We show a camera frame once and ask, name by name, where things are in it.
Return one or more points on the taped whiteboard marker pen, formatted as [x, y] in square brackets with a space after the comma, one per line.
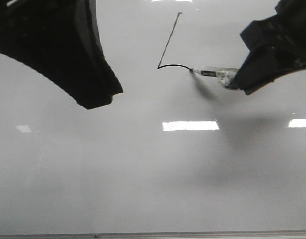
[224, 75]

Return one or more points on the white whiteboard with aluminium frame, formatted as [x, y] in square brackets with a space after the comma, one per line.
[174, 152]

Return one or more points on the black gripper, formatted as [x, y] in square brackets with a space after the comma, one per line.
[277, 47]

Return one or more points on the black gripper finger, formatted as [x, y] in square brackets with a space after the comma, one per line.
[104, 81]
[42, 34]

